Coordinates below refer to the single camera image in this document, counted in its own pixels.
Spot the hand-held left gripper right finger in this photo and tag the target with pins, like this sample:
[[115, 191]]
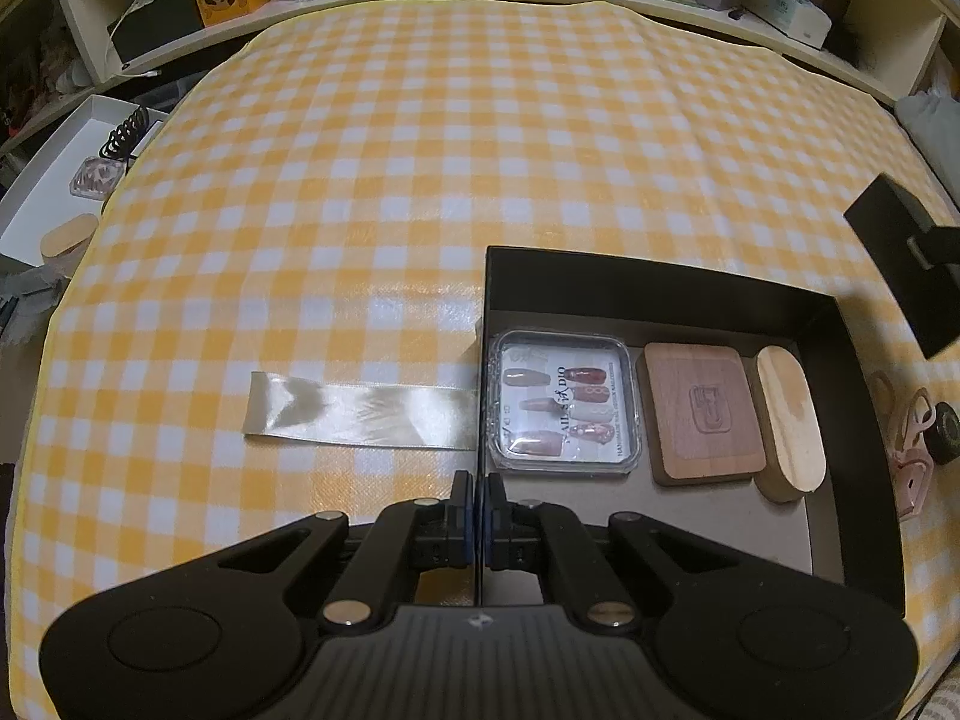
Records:
[[499, 540]]

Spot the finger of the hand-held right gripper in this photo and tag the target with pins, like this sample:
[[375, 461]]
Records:
[[937, 246]]

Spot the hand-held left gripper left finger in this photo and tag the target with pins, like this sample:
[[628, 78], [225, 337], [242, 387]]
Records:
[[459, 540]]

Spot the small black box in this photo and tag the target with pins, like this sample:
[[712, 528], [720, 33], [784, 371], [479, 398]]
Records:
[[892, 292]]

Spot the clear press-on nail case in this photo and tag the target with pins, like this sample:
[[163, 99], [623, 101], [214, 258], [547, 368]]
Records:
[[562, 405]]

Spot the small black round tin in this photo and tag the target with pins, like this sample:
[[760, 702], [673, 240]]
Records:
[[946, 431]]

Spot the pink eyelash curler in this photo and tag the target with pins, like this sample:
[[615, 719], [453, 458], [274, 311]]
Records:
[[911, 465]]

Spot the light wooden oval box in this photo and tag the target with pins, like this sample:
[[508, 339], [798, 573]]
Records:
[[787, 420]]

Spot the brown wooden square box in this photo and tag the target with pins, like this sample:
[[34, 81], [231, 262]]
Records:
[[697, 412]]

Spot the large black box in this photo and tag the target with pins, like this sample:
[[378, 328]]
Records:
[[637, 292]]

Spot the grey pillow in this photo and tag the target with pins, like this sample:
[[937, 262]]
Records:
[[930, 127]]

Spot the cream satin ribbon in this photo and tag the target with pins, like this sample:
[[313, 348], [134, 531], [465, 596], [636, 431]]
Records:
[[360, 411]]

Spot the white tissue box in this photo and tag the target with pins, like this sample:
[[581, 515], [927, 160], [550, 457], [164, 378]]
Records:
[[787, 11]]

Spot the yellow checkered cloth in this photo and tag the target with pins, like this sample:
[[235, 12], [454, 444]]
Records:
[[375, 202]]

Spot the white printed blanket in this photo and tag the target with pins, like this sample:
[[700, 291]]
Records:
[[941, 701]]

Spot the small clear nail case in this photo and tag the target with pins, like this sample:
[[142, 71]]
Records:
[[96, 178]]

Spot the black hair claw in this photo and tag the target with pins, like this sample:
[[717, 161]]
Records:
[[124, 136]]

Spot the white shallow box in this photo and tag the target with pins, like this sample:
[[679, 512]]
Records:
[[52, 165]]

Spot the cluster of small figurines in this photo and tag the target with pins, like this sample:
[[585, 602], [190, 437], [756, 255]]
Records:
[[45, 67]]

